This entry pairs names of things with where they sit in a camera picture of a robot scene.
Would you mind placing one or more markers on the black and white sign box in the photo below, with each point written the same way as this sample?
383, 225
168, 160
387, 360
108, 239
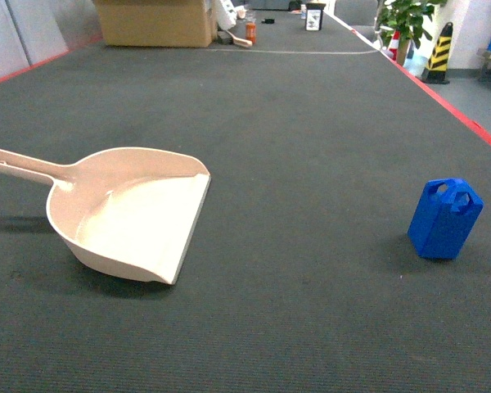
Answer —
314, 16

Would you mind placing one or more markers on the beige plastic dustpan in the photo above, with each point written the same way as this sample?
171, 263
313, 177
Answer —
128, 212

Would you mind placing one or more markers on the yellow black traffic cone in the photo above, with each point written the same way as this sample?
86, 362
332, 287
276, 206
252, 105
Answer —
436, 68

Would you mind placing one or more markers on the orange bottle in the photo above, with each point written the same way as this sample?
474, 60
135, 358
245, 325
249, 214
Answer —
250, 32

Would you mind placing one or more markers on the green potted plant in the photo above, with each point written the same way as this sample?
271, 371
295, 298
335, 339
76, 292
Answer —
407, 17

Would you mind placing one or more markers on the blue plastic part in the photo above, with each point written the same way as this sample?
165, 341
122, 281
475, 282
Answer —
445, 215

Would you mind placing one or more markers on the red white traffic cone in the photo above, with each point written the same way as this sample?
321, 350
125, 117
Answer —
393, 46

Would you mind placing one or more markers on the large cardboard box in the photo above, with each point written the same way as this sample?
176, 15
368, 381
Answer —
167, 23

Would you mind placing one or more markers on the beige hand brush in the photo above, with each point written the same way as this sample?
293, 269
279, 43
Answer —
241, 42

